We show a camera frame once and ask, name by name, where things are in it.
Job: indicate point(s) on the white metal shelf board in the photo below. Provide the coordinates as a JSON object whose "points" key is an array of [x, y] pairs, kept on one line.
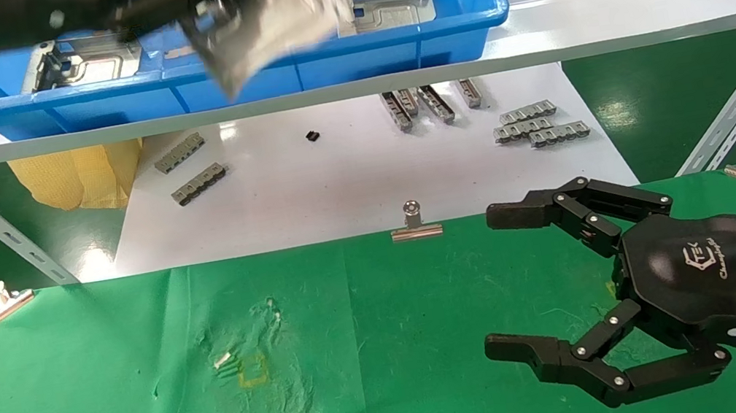
{"points": [[602, 7]]}

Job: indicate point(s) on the grey slotted metal bar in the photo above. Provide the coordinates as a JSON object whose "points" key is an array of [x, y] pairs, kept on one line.
{"points": [[198, 185], [470, 93], [560, 134], [395, 113], [527, 112], [179, 153], [520, 131], [408, 102], [435, 105]]}

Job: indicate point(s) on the small black clip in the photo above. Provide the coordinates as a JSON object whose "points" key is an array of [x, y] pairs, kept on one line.
{"points": [[312, 136]]}

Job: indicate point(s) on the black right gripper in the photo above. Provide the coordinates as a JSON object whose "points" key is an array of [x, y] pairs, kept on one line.
{"points": [[703, 271]]}

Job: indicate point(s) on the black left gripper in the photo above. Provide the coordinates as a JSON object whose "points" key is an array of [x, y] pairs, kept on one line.
{"points": [[93, 10]]}

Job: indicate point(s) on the grey tape strip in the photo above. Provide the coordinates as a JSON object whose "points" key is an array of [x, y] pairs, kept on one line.
{"points": [[177, 52]]}

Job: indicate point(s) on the green cloth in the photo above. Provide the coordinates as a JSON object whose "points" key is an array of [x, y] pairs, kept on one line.
{"points": [[390, 343]]}

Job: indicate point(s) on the stamped sheet metal part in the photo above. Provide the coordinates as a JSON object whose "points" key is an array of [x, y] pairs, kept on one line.
{"points": [[392, 10], [94, 63], [272, 22]]}

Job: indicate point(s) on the small white scrap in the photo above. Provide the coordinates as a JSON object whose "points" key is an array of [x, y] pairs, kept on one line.
{"points": [[222, 360]]}

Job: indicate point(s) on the white flat board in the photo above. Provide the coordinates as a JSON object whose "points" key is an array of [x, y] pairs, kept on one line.
{"points": [[349, 180]]}

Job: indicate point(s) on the yellow mesh bag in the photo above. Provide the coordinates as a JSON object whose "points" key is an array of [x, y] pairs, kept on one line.
{"points": [[76, 179]]}

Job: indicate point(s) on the blue plastic bin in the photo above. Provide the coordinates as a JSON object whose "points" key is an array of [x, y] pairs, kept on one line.
{"points": [[352, 61]]}

